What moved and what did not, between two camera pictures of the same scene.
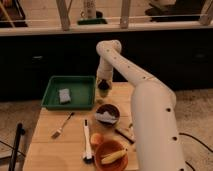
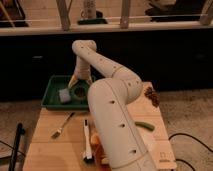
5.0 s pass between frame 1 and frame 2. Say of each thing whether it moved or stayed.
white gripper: moved
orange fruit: stayed
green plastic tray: stayed
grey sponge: stayed
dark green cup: moved
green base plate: stayed
